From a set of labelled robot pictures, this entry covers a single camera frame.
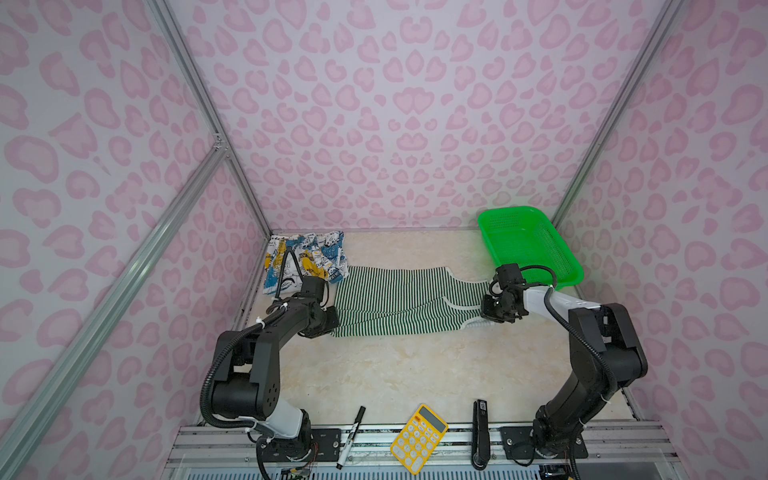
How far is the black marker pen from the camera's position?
0.72 meters

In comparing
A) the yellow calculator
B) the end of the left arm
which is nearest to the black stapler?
the yellow calculator

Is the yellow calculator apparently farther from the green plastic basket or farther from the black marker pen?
the green plastic basket

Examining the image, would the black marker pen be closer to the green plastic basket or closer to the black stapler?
the black stapler

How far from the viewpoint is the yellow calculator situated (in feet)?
2.36

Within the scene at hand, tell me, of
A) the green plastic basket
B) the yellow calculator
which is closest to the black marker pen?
the yellow calculator

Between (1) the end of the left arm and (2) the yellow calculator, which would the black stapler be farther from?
(1) the end of the left arm

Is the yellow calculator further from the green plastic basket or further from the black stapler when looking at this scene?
the green plastic basket

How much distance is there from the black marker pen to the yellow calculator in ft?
0.33

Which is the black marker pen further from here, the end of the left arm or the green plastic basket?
the green plastic basket

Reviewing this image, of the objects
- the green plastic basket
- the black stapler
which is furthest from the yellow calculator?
the green plastic basket
